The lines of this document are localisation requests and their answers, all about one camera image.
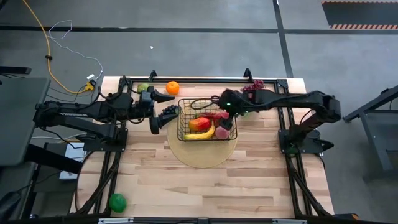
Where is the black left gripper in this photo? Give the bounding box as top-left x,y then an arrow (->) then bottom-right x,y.
135,86 -> 178,136

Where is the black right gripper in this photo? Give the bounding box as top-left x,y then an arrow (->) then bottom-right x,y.
217,88 -> 254,131

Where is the red bell pepper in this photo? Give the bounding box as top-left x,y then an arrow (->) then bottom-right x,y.
213,111 -> 231,123

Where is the pink peach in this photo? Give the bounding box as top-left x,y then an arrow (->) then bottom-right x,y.
214,126 -> 231,141

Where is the yellow banana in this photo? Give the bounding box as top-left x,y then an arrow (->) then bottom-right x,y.
183,124 -> 216,141

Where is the red orange mango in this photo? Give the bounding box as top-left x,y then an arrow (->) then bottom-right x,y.
188,116 -> 213,132

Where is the red grape bunch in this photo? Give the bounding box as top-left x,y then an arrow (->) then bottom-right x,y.
241,79 -> 266,92

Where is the green lime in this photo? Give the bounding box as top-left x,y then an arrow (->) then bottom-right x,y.
108,193 -> 127,214

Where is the dark purple grape bunch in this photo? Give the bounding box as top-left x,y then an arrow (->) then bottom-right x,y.
161,104 -> 180,116

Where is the orange fruit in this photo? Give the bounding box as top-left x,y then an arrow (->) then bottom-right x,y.
165,80 -> 181,96

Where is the round woven tan placemat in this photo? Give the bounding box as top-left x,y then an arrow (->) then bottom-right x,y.
167,102 -> 239,169

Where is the white box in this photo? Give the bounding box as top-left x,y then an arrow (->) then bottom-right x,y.
58,142 -> 87,181

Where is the black desk support beam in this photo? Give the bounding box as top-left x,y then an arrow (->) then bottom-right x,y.
24,144 -> 84,175

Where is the black flat bar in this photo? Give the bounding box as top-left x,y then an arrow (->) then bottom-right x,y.
0,65 -> 32,75

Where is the black metal stand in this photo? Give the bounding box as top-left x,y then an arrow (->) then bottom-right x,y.
343,84 -> 398,183

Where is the black orange hazard mat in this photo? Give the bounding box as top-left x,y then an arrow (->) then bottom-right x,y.
322,0 -> 398,30

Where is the black wire basket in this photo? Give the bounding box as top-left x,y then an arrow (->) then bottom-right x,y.
177,98 -> 239,142

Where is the black aluminium table frame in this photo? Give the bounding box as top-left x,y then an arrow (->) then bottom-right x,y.
73,76 -> 335,218

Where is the thin white cable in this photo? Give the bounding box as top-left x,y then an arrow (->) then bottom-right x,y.
47,19 -> 104,80

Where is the silver metal bracket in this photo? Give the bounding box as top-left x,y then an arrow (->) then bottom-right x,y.
272,218 -> 308,224
98,217 -> 135,224

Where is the yellow extension cable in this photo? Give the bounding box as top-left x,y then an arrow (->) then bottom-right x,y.
21,0 -> 94,95

